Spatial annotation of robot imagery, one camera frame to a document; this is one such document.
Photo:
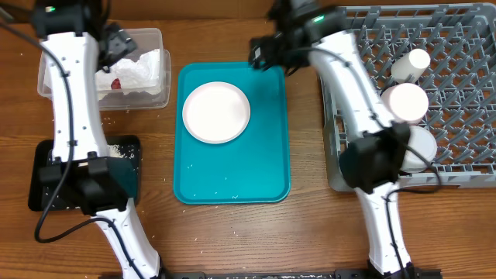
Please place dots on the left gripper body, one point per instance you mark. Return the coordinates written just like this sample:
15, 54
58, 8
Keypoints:
116, 45

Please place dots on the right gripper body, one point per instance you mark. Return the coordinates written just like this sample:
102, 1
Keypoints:
282, 56

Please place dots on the white napkin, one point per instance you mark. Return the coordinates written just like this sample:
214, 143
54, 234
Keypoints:
141, 75

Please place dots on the red snack wrapper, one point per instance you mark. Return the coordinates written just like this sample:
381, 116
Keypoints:
115, 85

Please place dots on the large white plate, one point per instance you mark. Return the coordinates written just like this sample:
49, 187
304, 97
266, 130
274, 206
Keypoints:
216, 112

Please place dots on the white cup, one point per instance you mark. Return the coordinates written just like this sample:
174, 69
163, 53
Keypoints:
411, 66

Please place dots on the grey bowl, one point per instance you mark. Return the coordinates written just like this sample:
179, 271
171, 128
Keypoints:
422, 141

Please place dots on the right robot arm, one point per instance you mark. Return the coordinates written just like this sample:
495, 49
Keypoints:
307, 34

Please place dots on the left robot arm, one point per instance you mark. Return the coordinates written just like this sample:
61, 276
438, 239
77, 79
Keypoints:
85, 174

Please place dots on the clear plastic waste bin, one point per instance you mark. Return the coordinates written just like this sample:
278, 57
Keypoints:
79, 57

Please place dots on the pile of rice waste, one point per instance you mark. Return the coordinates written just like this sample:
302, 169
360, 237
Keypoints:
129, 151

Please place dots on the grey dishwasher rack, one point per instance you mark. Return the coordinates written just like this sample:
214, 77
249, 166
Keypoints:
459, 82

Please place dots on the black plastic tray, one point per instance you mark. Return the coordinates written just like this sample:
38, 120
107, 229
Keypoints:
35, 191

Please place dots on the teal serving tray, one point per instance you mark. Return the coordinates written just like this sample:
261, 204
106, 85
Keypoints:
255, 167

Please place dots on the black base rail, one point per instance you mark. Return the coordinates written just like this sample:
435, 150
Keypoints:
417, 273

